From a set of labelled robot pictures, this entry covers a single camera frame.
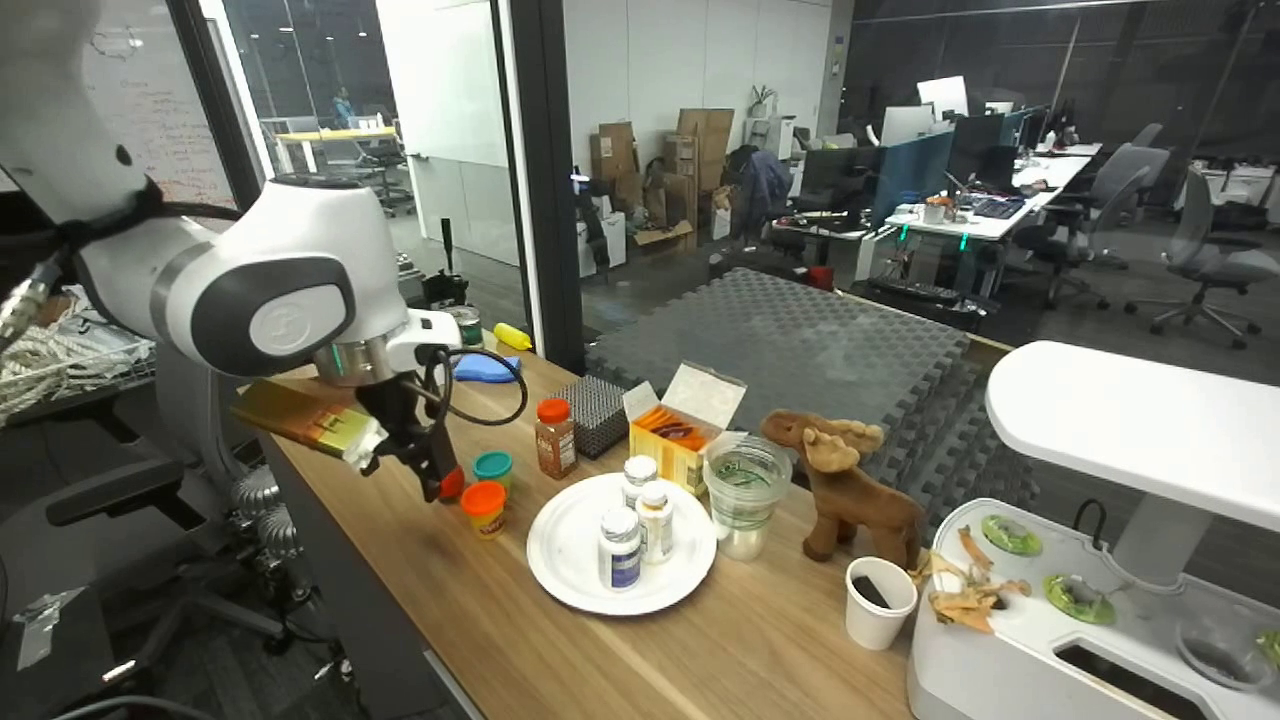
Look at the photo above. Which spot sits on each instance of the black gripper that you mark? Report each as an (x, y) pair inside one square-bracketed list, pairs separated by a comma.
[(396, 412)]

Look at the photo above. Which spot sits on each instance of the orange lid play dough tub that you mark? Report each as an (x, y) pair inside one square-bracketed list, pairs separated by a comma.
[(482, 509)]

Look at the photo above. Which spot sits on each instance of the orange lid spice jar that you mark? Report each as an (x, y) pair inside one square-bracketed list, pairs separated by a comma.
[(558, 439)]

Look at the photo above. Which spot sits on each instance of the white pill bottle tan label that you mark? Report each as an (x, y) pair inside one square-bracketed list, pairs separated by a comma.
[(652, 521)]

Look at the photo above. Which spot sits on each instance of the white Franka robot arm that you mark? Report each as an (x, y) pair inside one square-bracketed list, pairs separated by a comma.
[(252, 294)]

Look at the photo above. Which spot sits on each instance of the white round plate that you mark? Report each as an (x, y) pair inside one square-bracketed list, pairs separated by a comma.
[(575, 564)]

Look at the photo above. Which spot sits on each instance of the blue sponge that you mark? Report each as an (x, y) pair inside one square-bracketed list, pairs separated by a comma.
[(486, 369)]

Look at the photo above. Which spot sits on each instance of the small green jar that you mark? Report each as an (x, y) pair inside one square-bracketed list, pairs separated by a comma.
[(464, 326)]

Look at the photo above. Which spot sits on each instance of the yellow sponge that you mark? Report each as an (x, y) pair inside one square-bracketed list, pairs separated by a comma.
[(515, 339)]

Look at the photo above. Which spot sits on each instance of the open orange cardboard box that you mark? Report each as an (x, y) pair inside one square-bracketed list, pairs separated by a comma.
[(686, 425)]

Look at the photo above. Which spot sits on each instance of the grey office chair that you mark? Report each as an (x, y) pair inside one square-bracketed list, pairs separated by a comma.
[(1222, 252), (162, 506)]

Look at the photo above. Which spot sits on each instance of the clear plastic tumbler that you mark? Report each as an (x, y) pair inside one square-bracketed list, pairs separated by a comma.
[(743, 541)]

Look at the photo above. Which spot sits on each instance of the grey foam floor mat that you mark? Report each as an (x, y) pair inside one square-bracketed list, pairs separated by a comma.
[(802, 344)]

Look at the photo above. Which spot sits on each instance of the brown moose plush toy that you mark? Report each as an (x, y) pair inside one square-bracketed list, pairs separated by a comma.
[(855, 503)]

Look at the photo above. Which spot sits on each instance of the seated person blue jacket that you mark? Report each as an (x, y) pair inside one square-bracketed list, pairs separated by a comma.
[(763, 182)]

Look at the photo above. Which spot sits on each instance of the small white paper cup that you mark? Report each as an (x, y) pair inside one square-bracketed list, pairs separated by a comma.
[(881, 603)]

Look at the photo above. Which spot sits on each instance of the whiteboard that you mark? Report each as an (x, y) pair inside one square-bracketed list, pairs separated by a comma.
[(162, 92)]

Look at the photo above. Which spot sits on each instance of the blue desk partition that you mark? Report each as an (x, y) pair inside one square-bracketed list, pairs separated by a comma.
[(912, 174)]

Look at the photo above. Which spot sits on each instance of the white office desk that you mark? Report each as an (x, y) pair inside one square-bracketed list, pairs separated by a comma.
[(994, 202)]

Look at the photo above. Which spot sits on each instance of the white monitor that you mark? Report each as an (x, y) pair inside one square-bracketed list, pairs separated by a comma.
[(941, 92)]

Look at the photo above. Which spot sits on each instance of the dark office chair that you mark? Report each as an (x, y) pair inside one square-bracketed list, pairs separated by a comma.
[(1095, 202)]

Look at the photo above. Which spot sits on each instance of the white hydroponic planter with lamp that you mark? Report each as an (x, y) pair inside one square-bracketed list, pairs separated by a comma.
[(1132, 625)]

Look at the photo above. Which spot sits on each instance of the yellow brown wrist camera mount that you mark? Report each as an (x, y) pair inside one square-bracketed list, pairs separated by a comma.
[(306, 416)]

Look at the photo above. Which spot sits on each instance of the black window post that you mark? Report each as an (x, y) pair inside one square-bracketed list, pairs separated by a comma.
[(546, 160)]

